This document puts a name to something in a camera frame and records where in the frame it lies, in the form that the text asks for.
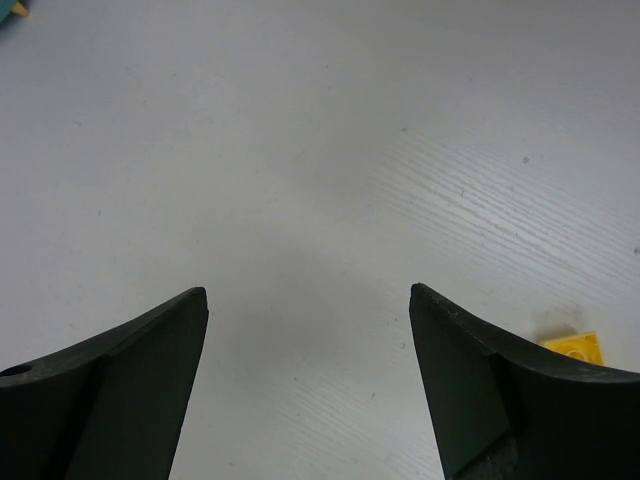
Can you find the teal divided round container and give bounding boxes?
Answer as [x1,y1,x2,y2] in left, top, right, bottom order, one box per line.
[0,0,20,23]

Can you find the beige lego brick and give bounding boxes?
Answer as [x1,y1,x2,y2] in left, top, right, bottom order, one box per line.
[11,1,29,17]

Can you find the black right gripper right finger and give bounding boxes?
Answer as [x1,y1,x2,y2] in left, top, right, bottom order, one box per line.
[409,283,639,479]

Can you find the yellow lego brick upside down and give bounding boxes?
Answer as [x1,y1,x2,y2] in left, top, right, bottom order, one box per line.
[539,332,606,366]

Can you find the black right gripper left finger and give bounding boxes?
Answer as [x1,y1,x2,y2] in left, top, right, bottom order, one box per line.
[1,287,207,479]

